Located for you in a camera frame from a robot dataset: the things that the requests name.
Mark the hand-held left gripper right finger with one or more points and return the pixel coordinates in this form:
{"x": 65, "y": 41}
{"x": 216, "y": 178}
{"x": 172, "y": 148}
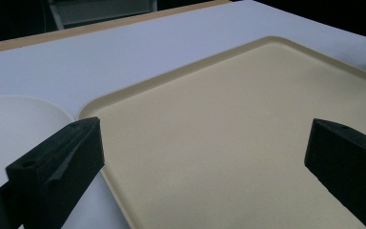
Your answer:
{"x": 349, "y": 165}

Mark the beige plastic tray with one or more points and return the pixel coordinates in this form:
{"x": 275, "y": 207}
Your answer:
{"x": 222, "y": 133}

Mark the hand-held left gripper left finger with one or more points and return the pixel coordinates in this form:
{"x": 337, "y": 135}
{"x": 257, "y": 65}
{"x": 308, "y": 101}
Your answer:
{"x": 54, "y": 171}

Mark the white plate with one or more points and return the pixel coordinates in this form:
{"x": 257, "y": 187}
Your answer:
{"x": 16, "y": 133}

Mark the grey metal stand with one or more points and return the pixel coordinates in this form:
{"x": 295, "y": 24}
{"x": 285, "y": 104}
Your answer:
{"x": 101, "y": 11}

